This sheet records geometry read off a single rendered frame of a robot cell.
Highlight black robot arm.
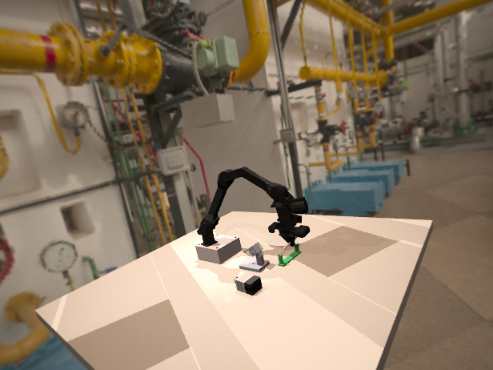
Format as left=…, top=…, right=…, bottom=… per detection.
left=197, top=167, right=308, bottom=247

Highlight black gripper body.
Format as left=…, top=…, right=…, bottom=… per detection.
left=268, top=214, right=310, bottom=238

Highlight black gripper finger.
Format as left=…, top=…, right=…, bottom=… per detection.
left=287, top=234, right=295, bottom=247
left=279, top=231, right=290, bottom=243

